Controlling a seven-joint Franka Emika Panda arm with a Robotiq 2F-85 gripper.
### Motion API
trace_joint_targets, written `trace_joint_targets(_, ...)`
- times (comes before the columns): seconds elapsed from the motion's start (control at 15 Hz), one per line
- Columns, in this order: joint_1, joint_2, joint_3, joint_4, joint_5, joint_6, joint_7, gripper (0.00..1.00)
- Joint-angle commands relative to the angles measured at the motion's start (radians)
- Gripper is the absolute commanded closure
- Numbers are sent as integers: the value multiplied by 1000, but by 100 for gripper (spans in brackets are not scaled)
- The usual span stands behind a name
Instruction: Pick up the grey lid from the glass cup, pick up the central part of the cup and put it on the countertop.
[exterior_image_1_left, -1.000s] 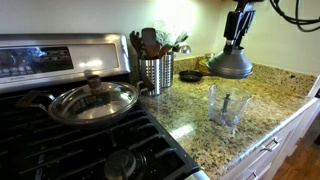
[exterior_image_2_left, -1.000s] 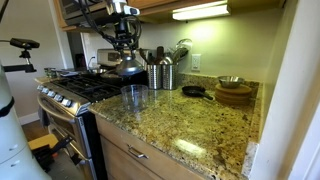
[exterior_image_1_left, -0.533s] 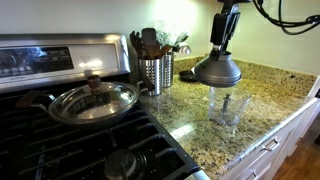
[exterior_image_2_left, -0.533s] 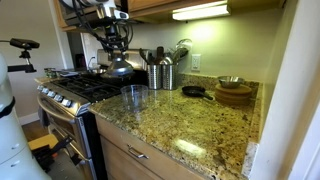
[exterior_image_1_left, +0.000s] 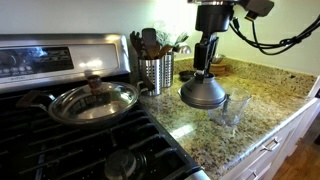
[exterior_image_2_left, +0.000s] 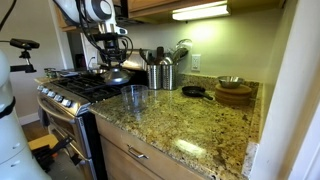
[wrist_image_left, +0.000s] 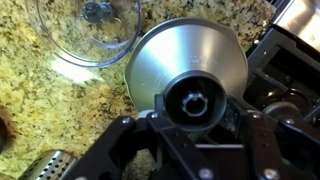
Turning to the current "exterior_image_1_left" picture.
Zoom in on small steel bowl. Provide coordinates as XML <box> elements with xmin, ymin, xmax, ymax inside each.
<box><xmin>211</xmin><ymin>53</ymin><xmax>227</xmax><ymax>65</ymax></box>

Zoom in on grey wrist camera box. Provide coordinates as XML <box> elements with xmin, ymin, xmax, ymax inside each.
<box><xmin>244</xmin><ymin>0</ymin><xmax>275</xmax><ymax>20</ymax></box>

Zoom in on wire whisk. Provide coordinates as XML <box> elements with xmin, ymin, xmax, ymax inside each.
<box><xmin>153</xmin><ymin>20</ymin><xmax>175</xmax><ymax>48</ymax></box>

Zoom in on black slotted utensil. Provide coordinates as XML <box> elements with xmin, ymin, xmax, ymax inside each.
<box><xmin>129</xmin><ymin>30</ymin><xmax>145</xmax><ymax>60</ymax></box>

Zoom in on silver cabinet drawer handle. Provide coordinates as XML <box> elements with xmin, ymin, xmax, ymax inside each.
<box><xmin>247</xmin><ymin>169</ymin><xmax>260</xmax><ymax>180</ymax></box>
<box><xmin>261</xmin><ymin>136</ymin><xmax>282</xmax><ymax>153</ymax></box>

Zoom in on clear glass chopper cup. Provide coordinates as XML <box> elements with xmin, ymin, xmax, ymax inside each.
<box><xmin>207</xmin><ymin>87</ymin><xmax>253</xmax><ymax>127</ymax></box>

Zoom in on small perforated steel utensil holder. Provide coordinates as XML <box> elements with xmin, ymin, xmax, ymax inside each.
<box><xmin>161</xmin><ymin>52</ymin><xmax>175</xmax><ymax>89</ymax></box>

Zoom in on glass pan lid brown knob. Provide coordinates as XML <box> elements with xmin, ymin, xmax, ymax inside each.
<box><xmin>49</xmin><ymin>74</ymin><xmax>140</xmax><ymax>123</ymax></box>

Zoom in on wooden bowl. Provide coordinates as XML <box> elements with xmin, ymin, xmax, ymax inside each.
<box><xmin>209</xmin><ymin>62</ymin><xmax>228</xmax><ymax>76</ymax></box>

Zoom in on small black dish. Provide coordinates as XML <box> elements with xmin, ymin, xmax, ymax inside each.
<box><xmin>178</xmin><ymin>70</ymin><xmax>196</xmax><ymax>82</ymax></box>

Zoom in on grey cone-shaped chopper lid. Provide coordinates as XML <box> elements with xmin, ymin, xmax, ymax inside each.
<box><xmin>178</xmin><ymin>72</ymin><xmax>229</xmax><ymax>111</ymax></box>

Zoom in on large perforated steel utensil holder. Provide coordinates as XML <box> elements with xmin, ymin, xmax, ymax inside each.
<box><xmin>137</xmin><ymin>57</ymin><xmax>164</xmax><ymax>97</ymax></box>

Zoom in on dark brown spatula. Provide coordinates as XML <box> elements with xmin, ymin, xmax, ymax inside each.
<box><xmin>141</xmin><ymin>27</ymin><xmax>161</xmax><ymax>60</ymax></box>

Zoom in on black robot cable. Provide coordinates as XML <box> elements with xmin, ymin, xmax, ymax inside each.
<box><xmin>229</xmin><ymin>15</ymin><xmax>320</xmax><ymax>51</ymax></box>
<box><xmin>250</xmin><ymin>19</ymin><xmax>320</xmax><ymax>57</ymax></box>

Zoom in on steel frying pan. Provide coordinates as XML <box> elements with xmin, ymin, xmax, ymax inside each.
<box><xmin>15</xmin><ymin>81</ymin><xmax>140</xmax><ymax>130</ymax></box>

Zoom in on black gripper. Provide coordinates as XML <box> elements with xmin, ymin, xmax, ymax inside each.
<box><xmin>193</xmin><ymin>4</ymin><xmax>235</xmax><ymax>84</ymax></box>

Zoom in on steel ladle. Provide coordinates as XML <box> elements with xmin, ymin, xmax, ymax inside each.
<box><xmin>172</xmin><ymin>42</ymin><xmax>193</xmax><ymax>56</ymax></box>

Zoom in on wooden spoon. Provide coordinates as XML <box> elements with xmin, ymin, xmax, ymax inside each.
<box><xmin>155</xmin><ymin>44</ymin><xmax>174</xmax><ymax>60</ymax></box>

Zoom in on stainless steel gas stove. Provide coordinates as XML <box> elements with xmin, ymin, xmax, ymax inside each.
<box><xmin>0</xmin><ymin>33</ymin><xmax>212</xmax><ymax>180</ymax></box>

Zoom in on chopper blade with grey hub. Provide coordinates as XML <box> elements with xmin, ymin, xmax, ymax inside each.
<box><xmin>221</xmin><ymin>94</ymin><xmax>232</xmax><ymax>118</ymax></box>

